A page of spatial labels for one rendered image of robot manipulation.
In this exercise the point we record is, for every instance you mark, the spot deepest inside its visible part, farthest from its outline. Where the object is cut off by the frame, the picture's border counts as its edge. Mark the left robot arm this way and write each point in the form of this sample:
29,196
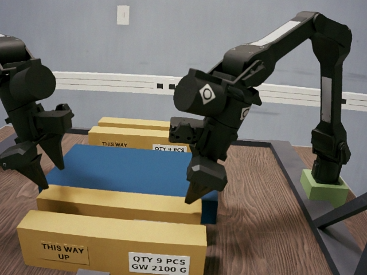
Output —
29,82

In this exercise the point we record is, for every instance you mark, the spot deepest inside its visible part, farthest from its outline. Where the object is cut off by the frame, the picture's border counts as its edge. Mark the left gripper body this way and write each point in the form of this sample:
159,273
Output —
25,150

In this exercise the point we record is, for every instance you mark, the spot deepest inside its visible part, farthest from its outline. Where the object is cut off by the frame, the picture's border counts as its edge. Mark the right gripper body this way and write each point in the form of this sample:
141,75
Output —
207,171

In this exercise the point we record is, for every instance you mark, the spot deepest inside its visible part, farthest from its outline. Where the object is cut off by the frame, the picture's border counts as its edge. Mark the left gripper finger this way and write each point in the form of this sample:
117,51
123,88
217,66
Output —
52,147
34,172

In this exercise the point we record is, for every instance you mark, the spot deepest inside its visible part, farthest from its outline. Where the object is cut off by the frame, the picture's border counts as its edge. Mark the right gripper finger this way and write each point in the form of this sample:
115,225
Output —
195,192
194,154

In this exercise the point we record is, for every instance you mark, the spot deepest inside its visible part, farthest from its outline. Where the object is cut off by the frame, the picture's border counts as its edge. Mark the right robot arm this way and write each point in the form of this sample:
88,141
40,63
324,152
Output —
229,97

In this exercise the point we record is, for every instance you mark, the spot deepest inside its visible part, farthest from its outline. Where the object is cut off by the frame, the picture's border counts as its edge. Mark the yellow cardboard carton side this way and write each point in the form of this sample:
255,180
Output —
119,205
134,123
122,247
134,138

